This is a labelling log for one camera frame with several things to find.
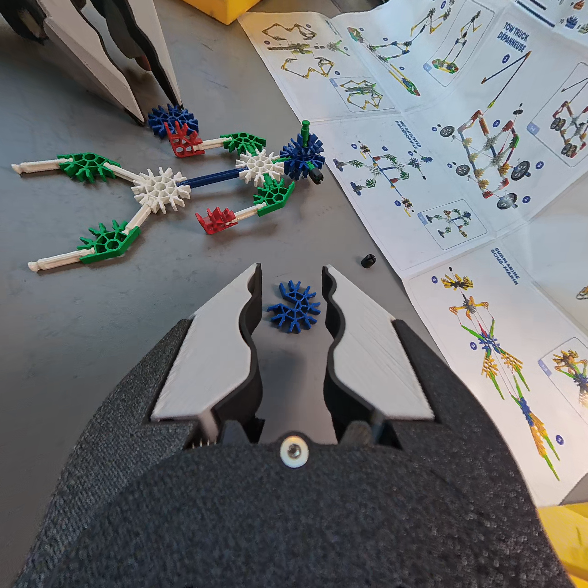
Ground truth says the construction toy figure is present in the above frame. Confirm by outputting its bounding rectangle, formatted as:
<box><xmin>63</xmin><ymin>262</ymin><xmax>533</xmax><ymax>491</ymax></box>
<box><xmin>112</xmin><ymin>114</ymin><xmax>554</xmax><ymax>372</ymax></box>
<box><xmin>11</xmin><ymin>119</ymin><xmax>326</xmax><ymax>273</ymax></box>

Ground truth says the red toy connector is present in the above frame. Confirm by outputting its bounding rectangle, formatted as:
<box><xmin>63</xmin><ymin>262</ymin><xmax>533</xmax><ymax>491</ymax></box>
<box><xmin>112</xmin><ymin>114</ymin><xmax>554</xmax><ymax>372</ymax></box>
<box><xmin>164</xmin><ymin>120</ymin><xmax>206</xmax><ymax>158</ymax></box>
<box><xmin>195</xmin><ymin>207</ymin><xmax>238</xmax><ymax>235</ymax></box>

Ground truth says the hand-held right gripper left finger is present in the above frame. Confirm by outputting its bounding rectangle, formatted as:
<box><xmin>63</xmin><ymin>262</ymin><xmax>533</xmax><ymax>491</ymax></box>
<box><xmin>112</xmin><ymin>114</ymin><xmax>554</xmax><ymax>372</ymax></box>
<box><xmin>151</xmin><ymin>263</ymin><xmax>264</xmax><ymax>443</ymax></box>

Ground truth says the grey desk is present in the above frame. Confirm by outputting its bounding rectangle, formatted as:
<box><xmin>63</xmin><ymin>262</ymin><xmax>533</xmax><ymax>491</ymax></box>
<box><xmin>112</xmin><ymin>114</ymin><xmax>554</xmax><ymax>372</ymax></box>
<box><xmin>0</xmin><ymin>0</ymin><xmax>566</xmax><ymax>588</ymax></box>

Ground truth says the black flat mat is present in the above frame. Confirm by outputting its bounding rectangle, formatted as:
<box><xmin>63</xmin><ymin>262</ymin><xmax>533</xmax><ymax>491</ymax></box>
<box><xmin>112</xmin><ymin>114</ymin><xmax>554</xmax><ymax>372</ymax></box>
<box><xmin>328</xmin><ymin>0</ymin><xmax>391</xmax><ymax>14</ymax></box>

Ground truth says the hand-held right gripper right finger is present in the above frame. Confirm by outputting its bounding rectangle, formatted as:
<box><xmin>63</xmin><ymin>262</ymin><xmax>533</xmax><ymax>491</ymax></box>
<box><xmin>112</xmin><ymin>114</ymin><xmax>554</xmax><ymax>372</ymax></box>
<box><xmin>322</xmin><ymin>266</ymin><xmax>435</xmax><ymax>443</ymax></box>

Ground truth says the yellow plastic bin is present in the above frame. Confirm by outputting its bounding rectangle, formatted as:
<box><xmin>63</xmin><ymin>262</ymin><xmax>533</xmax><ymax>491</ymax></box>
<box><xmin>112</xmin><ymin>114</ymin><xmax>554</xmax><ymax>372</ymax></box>
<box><xmin>181</xmin><ymin>0</ymin><xmax>263</xmax><ymax>25</ymax></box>
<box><xmin>537</xmin><ymin>502</ymin><xmax>588</xmax><ymax>588</ymax></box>

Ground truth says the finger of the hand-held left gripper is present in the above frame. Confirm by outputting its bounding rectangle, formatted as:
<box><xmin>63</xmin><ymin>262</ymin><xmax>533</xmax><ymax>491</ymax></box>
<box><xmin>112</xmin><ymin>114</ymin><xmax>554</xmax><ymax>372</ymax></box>
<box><xmin>114</xmin><ymin>0</ymin><xmax>183</xmax><ymax>108</ymax></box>
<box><xmin>39</xmin><ymin>0</ymin><xmax>146</xmax><ymax>126</ymax></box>

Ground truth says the blue snowflake toy connector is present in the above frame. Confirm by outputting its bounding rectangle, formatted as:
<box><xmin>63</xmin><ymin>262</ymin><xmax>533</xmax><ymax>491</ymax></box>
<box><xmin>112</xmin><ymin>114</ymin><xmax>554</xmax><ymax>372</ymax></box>
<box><xmin>266</xmin><ymin>280</ymin><xmax>321</xmax><ymax>334</ymax></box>
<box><xmin>148</xmin><ymin>105</ymin><xmax>199</xmax><ymax>138</ymax></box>

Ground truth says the folded instruction sheet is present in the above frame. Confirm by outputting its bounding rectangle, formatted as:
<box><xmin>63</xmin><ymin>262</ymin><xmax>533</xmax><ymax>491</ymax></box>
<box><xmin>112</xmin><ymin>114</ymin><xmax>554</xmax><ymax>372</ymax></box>
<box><xmin>238</xmin><ymin>0</ymin><xmax>588</xmax><ymax>506</ymax></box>

